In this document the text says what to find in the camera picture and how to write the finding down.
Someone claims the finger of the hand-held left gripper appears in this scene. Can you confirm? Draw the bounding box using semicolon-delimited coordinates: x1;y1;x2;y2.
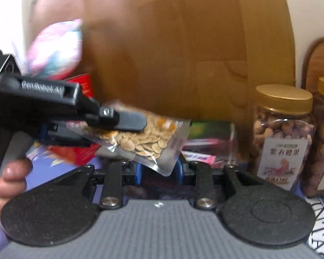
82;105;148;133
39;122;98;148

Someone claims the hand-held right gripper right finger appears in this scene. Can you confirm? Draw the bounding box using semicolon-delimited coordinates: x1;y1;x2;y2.
175;158;260;210

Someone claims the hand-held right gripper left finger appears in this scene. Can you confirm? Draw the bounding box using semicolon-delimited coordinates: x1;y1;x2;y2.
57;161;144;210

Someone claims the clear melon seed packet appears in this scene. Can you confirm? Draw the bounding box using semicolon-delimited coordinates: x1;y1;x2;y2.
82;101;193;178

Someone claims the person's left hand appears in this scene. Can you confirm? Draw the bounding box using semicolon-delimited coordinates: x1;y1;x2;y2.
0;159;33;222

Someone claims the red snack packet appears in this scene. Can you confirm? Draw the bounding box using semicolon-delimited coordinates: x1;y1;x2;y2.
46;142;101;166

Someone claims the pink snack packet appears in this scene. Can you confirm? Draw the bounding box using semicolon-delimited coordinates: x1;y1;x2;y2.
181;139;229;168

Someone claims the blue printed blanket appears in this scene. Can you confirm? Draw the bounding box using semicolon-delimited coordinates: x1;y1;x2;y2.
0;140;324;259

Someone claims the pink blue plush toy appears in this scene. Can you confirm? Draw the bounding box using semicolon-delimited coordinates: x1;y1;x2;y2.
25;19;84;81

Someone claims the green snack packet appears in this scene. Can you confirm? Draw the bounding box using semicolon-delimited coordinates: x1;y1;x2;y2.
189;121;233;142

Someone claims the wooden board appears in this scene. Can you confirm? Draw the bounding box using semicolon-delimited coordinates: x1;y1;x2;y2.
32;0;297;122

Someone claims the cashew jar with gold lid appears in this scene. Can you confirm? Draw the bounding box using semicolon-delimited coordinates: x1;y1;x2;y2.
249;84;317;191

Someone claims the brown woven pad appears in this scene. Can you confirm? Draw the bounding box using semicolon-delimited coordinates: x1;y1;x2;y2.
305;37;324;90

